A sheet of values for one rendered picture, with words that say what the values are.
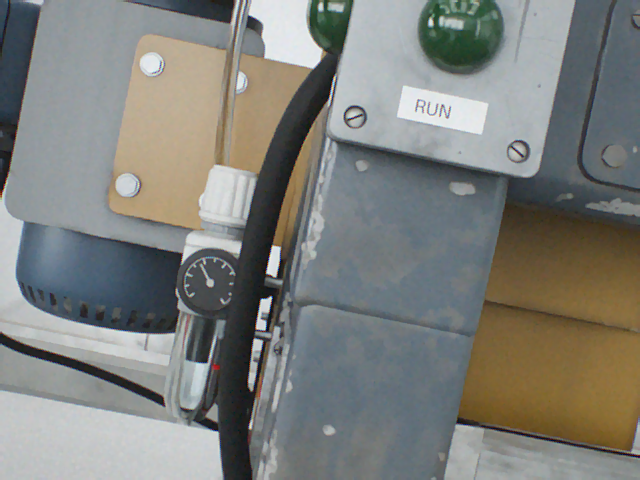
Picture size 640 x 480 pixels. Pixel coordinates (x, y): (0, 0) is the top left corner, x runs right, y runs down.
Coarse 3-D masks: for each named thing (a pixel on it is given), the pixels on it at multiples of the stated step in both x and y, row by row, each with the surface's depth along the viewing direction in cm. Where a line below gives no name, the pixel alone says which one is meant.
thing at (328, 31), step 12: (312, 0) 44; (324, 0) 44; (336, 0) 43; (348, 0) 43; (312, 12) 44; (324, 12) 44; (336, 12) 43; (348, 12) 43; (312, 24) 44; (324, 24) 44; (336, 24) 43; (312, 36) 45; (324, 36) 44; (336, 36) 44; (324, 48) 44; (336, 48) 44
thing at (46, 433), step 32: (0, 416) 64; (32, 416) 64; (64, 416) 65; (96, 416) 65; (128, 416) 65; (0, 448) 64; (32, 448) 64; (64, 448) 65; (96, 448) 65; (128, 448) 65; (160, 448) 65; (192, 448) 65
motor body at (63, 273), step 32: (128, 0) 88; (160, 0) 88; (192, 0) 89; (32, 224) 92; (32, 256) 91; (64, 256) 89; (96, 256) 89; (128, 256) 89; (160, 256) 90; (32, 288) 91; (64, 288) 90; (96, 288) 89; (128, 288) 89; (160, 288) 91; (96, 320) 90; (128, 320) 90; (160, 320) 92
